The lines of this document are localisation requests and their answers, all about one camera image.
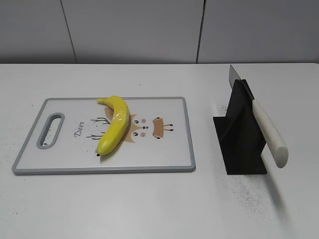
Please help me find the white deer cutting board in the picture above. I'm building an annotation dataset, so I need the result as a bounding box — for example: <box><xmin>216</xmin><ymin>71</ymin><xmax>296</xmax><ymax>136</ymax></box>
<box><xmin>12</xmin><ymin>97</ymin><xmax>195</xmax><ymax>175</ymax></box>

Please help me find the yellow plastic banana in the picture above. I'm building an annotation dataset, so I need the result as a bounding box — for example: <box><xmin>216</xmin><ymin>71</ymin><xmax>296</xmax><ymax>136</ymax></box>
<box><xmin>97</xmin><ymin>96</ymin><xmax>130</xmax><ymax>156</ymax></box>

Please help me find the white handled kitchen knife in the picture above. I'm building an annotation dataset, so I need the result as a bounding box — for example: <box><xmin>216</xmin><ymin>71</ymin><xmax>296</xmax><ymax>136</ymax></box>
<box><xmin>229</xmin><ymin>65</ymin><xmax>289</xmax><ymax>168</ymax></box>

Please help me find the black knife stand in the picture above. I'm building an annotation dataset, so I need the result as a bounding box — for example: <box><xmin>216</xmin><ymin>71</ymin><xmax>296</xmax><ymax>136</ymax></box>
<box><xmin>213</xmin><ymin>80</ymin><xmax>267</xmax><ymax>175</ymax></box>

